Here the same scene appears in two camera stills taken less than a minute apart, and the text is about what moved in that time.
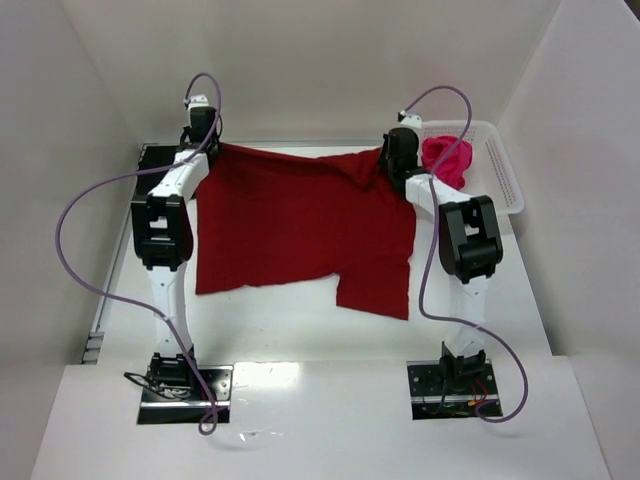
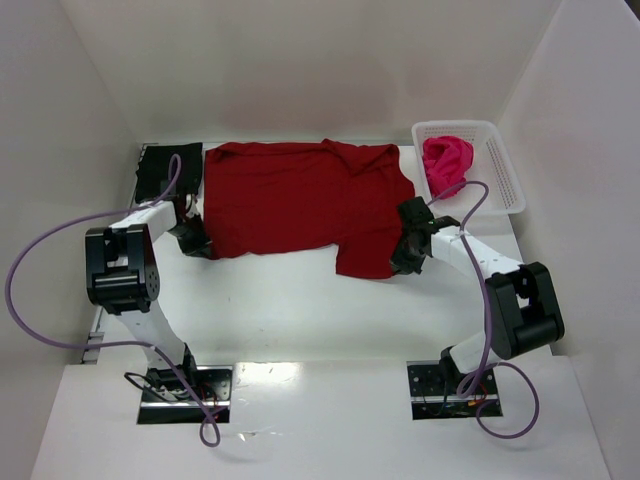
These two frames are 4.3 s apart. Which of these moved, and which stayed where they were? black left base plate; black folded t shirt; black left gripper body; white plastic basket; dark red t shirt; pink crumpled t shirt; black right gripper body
Moved: black left gripper body; black right gripper body; dark red t shirt
Stayed: black folded t shirt; white plastic basket; pink crumpled t shirt; black left base plate
